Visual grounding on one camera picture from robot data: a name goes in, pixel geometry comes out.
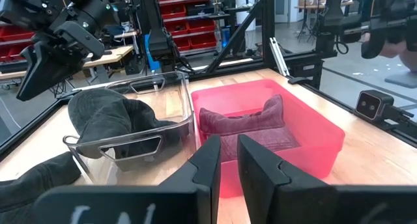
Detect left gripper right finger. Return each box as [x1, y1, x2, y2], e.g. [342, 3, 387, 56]
[237, 133, 417, 224]

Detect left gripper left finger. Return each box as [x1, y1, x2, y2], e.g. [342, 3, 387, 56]
[31, 134, 223, 224]

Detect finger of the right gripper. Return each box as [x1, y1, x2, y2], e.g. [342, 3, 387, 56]
[16, 40, 86, 102]
[51, 20, 106, 60]

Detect dark grey cloth hat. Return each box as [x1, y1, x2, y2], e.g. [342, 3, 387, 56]
[0, 151, 82, 224]
[67, 88, 190, 160]

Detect maroon cloth hat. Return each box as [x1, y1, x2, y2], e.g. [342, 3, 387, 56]
[198, 93, 301, 163]

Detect wooden workbench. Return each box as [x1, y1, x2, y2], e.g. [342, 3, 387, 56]
[0, 44, 135, 82]

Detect translucent pink plastic bin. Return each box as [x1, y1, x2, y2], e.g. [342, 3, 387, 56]
[190, 79, 346, 199]

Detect clear plastic bin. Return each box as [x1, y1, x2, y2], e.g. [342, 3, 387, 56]
[62, 70, 197, 186]

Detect red storage bin shelving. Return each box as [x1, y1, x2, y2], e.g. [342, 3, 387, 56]
[155, 0, 218, 53]

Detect silver aluminium extrusion piece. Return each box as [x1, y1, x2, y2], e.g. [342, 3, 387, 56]
[268, 36, 290, 77]

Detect person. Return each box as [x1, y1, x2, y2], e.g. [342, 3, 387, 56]
[363, 31, 417, 74]

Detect black table-level camera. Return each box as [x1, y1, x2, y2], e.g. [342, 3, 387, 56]
[354, 89, 395, 122]

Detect black camera cable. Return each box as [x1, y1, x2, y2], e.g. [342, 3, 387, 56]
[389, 105, 417, 128]

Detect black metal rig frame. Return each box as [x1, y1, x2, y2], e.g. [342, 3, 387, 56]
[0, 0, 417, 160]

